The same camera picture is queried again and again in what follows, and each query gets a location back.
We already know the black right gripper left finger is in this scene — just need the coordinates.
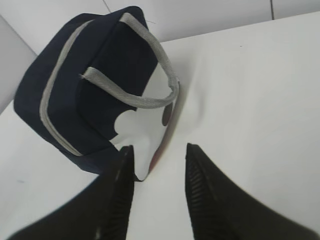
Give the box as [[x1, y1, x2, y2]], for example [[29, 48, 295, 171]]
[[10, 145, 135, 240]]

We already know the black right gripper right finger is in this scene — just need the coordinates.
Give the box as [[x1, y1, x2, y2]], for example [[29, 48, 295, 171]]
[[185, 143, 320, 240]]

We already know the navy insulated lunch bag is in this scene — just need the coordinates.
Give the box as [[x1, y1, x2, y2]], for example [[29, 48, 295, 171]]
[[13, 6, 180, 182]]

